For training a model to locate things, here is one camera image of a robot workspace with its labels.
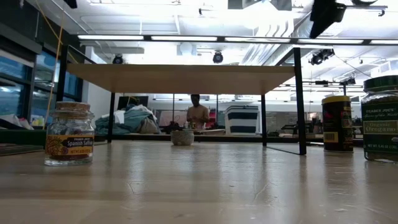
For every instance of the wooden shelf black metal frame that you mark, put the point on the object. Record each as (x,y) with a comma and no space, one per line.
(180,79)

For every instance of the green-lid oregano glass jar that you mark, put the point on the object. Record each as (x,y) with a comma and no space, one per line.
(381,124)

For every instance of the black white striped bin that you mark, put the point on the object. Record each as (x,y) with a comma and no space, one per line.
(242,121)

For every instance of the black ceiling dome camera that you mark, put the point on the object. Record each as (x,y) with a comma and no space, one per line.
(218,57)
(117,59)

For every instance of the pile of teal cloth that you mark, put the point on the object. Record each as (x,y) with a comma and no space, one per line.
(130,123)

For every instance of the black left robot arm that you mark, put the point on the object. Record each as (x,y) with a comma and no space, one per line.
(71,3)

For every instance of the yellow-lid chili spice canister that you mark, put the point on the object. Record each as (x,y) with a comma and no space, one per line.
(337,127)

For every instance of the black ceiling track spotlight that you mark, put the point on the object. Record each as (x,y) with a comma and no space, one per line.
(320,57)

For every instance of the person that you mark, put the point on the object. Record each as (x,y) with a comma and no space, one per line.
(197,115)

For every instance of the glass saffron jar cork lid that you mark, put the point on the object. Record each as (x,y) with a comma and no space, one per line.
(69,137)

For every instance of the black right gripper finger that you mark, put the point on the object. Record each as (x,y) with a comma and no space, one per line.
(325,15)

